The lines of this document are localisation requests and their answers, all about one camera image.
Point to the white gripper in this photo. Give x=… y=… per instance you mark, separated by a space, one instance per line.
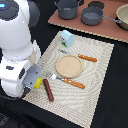
x=13 y=73

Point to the yellow butter box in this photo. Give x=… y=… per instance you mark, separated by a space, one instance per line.
x=38 y=83

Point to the brown toy sausage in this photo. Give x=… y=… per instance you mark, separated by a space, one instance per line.
x=48 y=90

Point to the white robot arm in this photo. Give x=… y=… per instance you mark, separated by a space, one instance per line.
x=16 y=17

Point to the beige round plate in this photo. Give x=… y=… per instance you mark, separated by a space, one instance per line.
x=69 y=66

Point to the woven beige placemat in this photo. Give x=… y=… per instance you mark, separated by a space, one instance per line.
x=72 y=103

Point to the light blue toy cup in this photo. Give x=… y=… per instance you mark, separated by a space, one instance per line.
x=67 y=38

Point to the dark grey pot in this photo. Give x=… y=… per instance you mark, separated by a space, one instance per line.
x=67 y=9

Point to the pink brown mat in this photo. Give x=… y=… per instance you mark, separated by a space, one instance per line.
x=109 y=27

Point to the black round lid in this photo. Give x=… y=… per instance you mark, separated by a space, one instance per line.
x=98 y=4

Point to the beige pan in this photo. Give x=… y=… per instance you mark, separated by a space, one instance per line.
x=122 y=15

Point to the fork with orange handle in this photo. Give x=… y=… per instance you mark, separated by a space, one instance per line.
x=66 y=80

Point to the knife with orange handle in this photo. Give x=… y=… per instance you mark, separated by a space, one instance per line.
x=79 y=55

